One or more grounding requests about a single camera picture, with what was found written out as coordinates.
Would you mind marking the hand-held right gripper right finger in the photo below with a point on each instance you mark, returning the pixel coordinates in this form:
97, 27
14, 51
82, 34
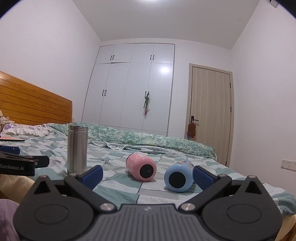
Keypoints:
204, 178

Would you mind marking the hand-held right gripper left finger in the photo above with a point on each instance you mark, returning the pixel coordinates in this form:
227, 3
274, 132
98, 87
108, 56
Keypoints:
91, 177

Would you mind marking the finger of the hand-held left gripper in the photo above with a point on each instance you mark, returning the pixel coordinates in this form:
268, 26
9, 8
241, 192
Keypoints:
10, 150
42, 161

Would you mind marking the blue cup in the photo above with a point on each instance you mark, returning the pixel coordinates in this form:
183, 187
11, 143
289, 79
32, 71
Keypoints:
178, 179

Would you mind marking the pink cup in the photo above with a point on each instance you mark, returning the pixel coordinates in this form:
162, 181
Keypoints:
141, 168

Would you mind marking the stainless steel cup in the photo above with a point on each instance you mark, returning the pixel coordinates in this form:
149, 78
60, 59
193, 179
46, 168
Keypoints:
77, 148

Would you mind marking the pink notebook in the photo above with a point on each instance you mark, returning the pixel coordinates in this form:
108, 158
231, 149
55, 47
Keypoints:
11, 138

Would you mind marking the beige mattress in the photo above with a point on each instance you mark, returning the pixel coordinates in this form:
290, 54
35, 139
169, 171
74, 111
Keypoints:
13, 187

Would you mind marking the purple floral pillow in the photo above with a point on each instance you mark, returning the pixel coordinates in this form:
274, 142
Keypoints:
20, 129

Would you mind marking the green checked bed sheet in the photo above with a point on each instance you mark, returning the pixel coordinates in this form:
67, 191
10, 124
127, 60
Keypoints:
115, 162

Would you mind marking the ruffled floral cloth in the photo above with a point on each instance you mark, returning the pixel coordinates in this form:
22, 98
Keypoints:
4, 120

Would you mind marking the brown bag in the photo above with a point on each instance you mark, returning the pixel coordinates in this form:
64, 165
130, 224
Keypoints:
191, 129

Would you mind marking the wooden headboard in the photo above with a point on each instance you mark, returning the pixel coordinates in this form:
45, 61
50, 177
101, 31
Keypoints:
32, 102

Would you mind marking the purple cloth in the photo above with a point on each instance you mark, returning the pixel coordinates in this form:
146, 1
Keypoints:
8, 220

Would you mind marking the green floral quilt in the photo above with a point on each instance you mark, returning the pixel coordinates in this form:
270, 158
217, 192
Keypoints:
148, 139

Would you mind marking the light wooden door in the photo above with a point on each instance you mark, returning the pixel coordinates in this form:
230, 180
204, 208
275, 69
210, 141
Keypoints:
210, 109

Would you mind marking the keys hanging on wardrobe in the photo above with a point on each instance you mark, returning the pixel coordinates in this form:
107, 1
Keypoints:
146, 103

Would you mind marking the white wardrobe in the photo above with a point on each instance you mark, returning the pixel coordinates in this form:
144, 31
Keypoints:
129, 85

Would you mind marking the white wall socket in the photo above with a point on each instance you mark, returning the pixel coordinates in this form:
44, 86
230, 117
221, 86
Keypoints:
288, 165

